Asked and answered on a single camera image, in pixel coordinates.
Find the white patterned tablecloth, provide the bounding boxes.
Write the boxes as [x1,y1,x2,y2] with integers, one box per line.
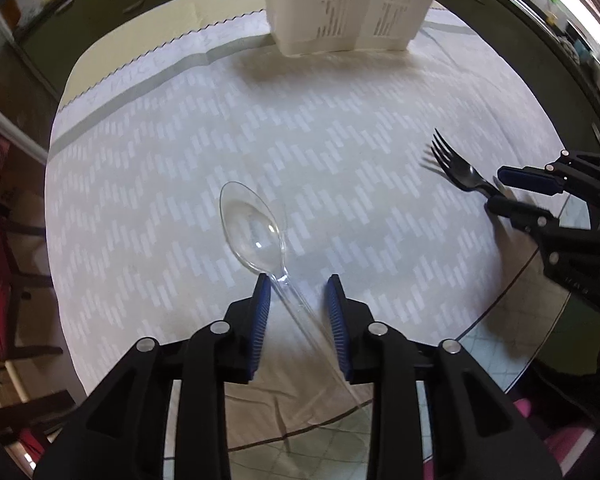
[45,2,569,456]

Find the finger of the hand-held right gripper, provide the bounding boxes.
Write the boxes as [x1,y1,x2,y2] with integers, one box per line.
[485,194,600,322]
[497,149,600,232]

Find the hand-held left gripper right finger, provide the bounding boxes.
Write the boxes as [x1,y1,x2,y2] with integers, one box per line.
[326,274,563,480]

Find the white plastic utensil holder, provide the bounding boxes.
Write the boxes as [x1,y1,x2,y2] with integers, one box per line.
[261,0,454,59]

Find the green cabinet with drawers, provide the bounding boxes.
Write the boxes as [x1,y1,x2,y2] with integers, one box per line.
[12,0,267,106]

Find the clear plastic spoon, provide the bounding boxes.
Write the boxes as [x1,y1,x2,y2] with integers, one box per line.
[219,181,362,397]

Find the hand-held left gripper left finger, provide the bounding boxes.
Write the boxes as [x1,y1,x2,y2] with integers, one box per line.
[32,274,272,480]

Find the dark wooden chair red cushion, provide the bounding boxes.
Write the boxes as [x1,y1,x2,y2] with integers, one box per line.
[0,200,77,461]

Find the person's pink clothing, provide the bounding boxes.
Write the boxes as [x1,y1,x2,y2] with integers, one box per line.
[514,395,600,466]

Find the black plastic fork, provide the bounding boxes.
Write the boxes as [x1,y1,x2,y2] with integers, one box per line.
[419,128,506,206]

